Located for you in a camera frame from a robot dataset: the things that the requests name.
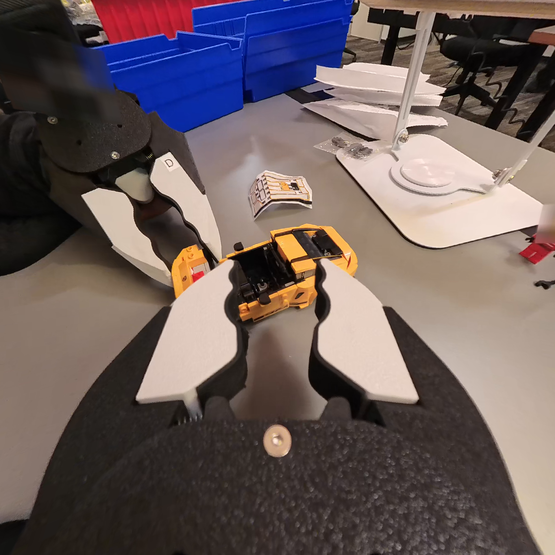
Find red plastic bin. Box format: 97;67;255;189
90;0;240;43

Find wooden side table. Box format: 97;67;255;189
365;0;555;54

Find white paper bags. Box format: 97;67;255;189
301;62;451;142

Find sticker sheet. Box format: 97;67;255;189
247;169;314;220

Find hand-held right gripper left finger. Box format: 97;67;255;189
136;259;248;406

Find yellow lego car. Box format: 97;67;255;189
208;224;359;328

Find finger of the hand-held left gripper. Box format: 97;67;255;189
149;154;223;262
81;187;175;288

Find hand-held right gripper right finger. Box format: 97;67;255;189
310;259;420;406

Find black office chair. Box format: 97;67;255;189
438;33;525;115

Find clear bag of black parts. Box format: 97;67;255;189
313;134;376;162

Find person's left forearm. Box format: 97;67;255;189
0;111;84;278

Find red lego minifigure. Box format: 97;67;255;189
518;234;555;264

